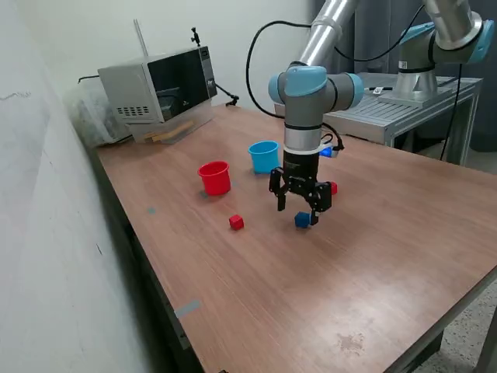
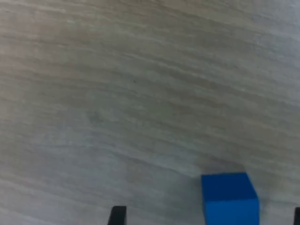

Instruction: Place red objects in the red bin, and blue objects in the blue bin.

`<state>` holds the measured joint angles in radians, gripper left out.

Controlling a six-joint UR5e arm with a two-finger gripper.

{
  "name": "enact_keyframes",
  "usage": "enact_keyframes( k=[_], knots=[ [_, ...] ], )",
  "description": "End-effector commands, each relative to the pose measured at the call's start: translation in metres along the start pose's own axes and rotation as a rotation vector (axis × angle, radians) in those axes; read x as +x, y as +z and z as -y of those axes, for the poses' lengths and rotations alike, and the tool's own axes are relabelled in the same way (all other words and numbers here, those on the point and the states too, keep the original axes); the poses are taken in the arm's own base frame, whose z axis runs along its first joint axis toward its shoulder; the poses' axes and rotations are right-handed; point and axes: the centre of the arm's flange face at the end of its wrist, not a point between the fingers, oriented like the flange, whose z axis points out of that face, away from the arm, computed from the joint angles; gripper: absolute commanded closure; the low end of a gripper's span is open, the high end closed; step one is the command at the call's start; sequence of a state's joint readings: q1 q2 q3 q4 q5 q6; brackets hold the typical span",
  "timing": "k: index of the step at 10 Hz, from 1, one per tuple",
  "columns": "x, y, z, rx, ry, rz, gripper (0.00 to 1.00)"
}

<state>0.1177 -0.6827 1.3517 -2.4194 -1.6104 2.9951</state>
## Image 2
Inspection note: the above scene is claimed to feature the blue cube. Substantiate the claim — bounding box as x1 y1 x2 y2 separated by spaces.
201 172 260 225

